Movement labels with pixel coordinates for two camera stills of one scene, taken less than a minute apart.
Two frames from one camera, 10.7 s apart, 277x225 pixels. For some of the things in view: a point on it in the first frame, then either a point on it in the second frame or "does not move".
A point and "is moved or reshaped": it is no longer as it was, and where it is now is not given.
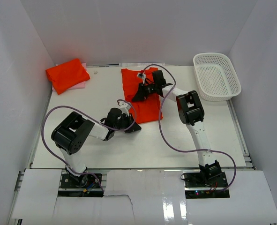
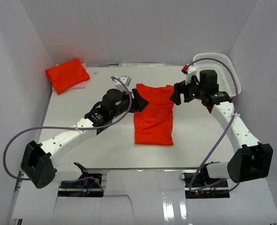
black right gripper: x=142 y=93 -> x=181 y=88
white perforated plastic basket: x=216 y=79 does not move
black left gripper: x=129 y=119 -> x=138 y=103
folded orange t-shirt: x=66 y=76 does not move
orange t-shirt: x=148 y=110 is moved or reshaped
